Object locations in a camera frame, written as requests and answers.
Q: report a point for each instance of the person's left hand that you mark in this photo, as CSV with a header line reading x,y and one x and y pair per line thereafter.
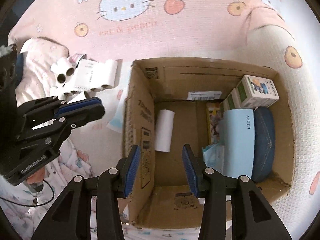
x,y
35,182

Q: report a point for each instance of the light blue lucky case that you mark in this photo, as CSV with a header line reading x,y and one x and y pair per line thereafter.
x,y
238,140

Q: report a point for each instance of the pink hello kitty blanket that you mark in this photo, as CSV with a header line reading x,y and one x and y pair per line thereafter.
x,y
278,34

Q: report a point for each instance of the brown cardboard box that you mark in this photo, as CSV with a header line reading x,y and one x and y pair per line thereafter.
x,y
161,198

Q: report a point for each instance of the white floral patterned cloth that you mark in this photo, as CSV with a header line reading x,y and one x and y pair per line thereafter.
x,y
86,154

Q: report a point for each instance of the blue denim pouch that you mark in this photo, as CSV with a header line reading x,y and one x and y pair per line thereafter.
x,y
264,144

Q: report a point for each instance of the light blue wet wipes pack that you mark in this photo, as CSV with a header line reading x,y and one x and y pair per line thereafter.
x,y
117,114

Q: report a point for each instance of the white paper roll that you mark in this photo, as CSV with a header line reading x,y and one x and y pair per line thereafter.
x,y
163,130

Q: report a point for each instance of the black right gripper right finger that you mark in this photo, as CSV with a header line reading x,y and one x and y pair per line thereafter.
x,y
252,215

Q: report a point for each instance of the light blue tissue pack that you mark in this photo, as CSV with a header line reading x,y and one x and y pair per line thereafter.
x,y
214,156

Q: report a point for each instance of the white green small carton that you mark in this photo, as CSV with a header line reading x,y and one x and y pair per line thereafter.
x,y
256,91

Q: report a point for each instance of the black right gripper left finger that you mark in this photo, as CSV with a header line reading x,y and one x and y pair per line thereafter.
x,y
69,217

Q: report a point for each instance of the colourful anime card pack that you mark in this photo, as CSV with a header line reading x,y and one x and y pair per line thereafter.
x,y
214,116

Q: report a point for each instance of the white barcode shipping label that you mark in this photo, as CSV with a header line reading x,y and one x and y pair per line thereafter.
x,y
204,96

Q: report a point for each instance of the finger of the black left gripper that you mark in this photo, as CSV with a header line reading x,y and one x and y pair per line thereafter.
x,y
52,108
50,134

